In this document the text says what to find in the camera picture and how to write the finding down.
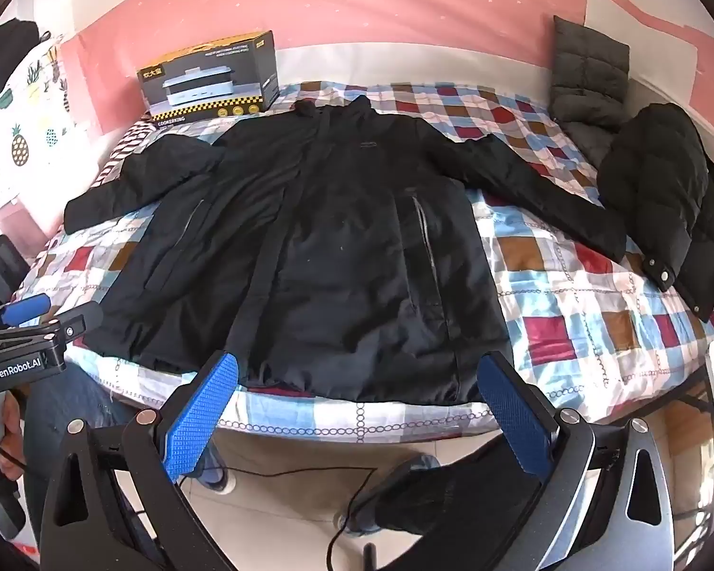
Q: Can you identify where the large black jacket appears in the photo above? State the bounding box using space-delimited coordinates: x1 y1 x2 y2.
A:
64 98 625 405

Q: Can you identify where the person's left hand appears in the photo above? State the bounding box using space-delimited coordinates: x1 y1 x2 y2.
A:
0 393 25 481

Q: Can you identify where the person's leg in jeans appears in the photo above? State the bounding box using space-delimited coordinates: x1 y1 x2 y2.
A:
23 364 135 540

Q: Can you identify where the person's leg in black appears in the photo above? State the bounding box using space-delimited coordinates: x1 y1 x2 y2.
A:
375 437 540 570

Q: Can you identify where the checkered bed sheet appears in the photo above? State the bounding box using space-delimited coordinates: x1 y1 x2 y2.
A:
11 79 714 445

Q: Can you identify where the pineapple pattern curtain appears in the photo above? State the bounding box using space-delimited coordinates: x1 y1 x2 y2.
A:
0 38 76 204

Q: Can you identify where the red striped bed cover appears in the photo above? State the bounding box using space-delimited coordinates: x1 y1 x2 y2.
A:
91 118 171 188

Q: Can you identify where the dark garment hanging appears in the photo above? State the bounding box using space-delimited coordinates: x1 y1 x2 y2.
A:
0 18 40 90

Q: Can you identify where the black puffer jacket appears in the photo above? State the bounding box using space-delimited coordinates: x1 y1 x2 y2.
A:
597 103 714 321

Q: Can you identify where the black appliance cardboard box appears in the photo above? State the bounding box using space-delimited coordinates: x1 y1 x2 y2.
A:
138 31 279 128

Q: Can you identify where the grey quilted down coat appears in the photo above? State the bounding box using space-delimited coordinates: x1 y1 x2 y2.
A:
548 16 629 169

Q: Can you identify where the black cable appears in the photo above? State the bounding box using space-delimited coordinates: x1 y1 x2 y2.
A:
0 415 383 571

